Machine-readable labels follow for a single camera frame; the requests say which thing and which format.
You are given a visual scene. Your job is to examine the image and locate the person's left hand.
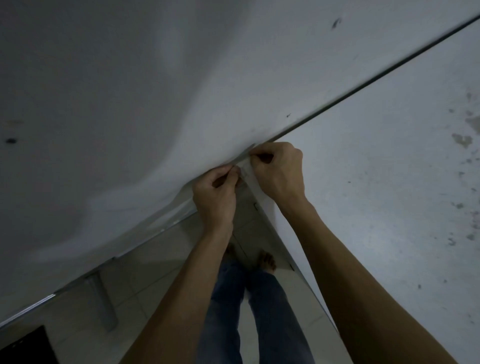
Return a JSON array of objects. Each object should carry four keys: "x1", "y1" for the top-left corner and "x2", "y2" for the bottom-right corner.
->
[{"x1": 192, "y1": 165, "x2": 243, "y2": 236}]

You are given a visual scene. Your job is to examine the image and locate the person's right foot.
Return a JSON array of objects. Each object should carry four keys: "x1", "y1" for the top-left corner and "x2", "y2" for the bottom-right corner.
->
[{"x1": 256, "y1": 250, "x2": 278, "y2": 273}]

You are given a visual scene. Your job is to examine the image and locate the person's right forearm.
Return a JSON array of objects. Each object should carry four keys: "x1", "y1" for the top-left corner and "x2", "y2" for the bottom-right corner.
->
[{"x1": 279, "y1": 199, "x2": 461, "y2": 364}]

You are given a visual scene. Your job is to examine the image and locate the blue jeans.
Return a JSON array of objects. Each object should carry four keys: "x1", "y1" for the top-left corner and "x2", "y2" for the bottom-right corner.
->
[{"x1": 195, "y1": 258, "x2": 316, "y2": 364}]

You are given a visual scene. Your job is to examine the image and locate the clear adhesive tape strip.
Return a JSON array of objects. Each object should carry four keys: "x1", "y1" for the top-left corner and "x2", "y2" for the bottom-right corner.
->
[{"x1": 227, "y1": 143, "x2": 261, "y2": 181}]

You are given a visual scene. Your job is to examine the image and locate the person's right hand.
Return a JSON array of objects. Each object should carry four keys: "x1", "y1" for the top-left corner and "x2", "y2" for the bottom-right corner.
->
[{"x1": 249, "y1": 141, "x2": 310, "y2": 211}]

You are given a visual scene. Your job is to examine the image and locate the person's left forearm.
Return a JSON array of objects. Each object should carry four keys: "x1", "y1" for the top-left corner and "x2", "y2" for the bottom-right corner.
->
[{"x1": 121, "y1": 222, "x2": 249, "y2": 364}]

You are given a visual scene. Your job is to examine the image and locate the black flat object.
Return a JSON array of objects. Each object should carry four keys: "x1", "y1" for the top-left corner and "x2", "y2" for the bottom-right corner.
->
[{"x1": 0, "y1": 325, "x2": 58, "y2": 364}]

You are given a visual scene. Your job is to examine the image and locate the grey metal table leg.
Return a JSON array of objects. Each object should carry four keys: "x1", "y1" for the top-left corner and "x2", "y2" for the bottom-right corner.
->
[{"x1": 84, "y1": 273, "x2": 118, "y2": 331}]

